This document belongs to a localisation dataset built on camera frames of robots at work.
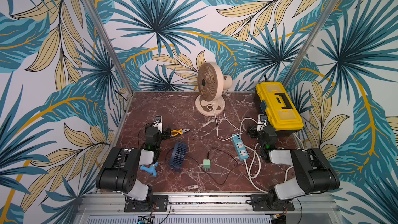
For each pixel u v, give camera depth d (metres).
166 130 0.84
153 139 0.73
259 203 0.73
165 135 0.84
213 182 0.80
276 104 0.92
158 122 0.80
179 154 0.78
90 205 0.82
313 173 0.45
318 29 0.84
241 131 0.98
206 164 0.84
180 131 0.97
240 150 0.88
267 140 0.70
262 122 0.78
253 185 0.80
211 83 0.89
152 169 0.82
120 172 0.45
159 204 0.73
